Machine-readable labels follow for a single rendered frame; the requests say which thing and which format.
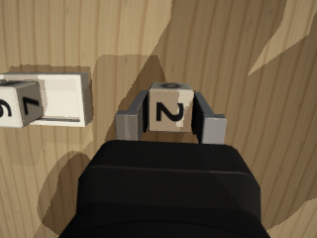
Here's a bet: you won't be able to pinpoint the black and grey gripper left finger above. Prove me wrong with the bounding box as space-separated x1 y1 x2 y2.
115 90 149 141

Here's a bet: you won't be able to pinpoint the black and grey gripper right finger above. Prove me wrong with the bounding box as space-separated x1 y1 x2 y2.
191 92 227 144

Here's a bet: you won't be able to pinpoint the tan wooden cube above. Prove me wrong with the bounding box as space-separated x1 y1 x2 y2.
0 80 44 128
148 82 194 133

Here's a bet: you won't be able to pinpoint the white shallow tray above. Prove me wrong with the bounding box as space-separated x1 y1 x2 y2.
0 72 92 127

